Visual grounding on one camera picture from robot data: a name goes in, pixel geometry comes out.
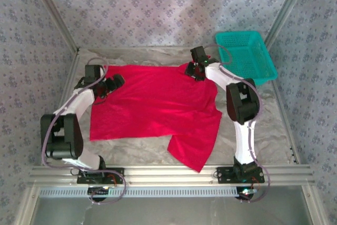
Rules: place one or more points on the grey metal shelf panel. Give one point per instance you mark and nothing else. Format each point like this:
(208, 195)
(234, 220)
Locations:
(171, 211)

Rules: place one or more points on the long aluminium mounting rail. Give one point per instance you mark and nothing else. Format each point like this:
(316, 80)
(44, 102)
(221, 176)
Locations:
(171, 175)

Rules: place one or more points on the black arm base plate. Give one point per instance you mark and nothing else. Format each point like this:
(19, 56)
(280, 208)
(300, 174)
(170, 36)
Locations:
(80, 180)
(223, 178)

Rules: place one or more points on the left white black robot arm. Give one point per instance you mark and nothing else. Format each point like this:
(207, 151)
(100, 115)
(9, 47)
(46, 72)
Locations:
(71, 135)

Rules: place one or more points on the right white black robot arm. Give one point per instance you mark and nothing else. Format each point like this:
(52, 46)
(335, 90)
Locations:
(239, 103)

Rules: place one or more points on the black controller board with LED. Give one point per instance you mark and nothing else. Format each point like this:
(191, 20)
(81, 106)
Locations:
(246, 196)
(98, 193)

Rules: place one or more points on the aluminium table edge rail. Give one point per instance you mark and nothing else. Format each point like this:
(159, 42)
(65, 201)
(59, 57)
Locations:
(74, 60)
(277, 96)

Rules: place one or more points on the aluminium frame post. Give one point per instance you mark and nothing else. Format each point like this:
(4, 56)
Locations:
(313, 206)
(54, 11)
(26, 206)
(285, 11)

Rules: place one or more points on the red t-shirt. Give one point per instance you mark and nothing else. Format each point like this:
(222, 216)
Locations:
(158, 103)

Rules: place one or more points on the teal plastic mesh basket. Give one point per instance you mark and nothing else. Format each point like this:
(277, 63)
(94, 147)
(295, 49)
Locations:
(245, 59)

